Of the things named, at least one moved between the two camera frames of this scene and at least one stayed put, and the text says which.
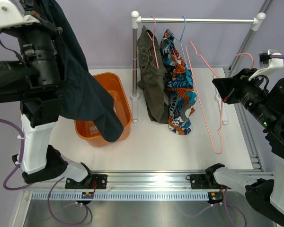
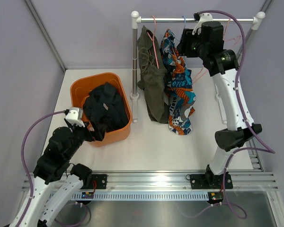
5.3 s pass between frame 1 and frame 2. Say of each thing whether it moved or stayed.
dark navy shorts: moved
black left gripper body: moved
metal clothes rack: stayed
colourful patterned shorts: stayed
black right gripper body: moved
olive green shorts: stayed
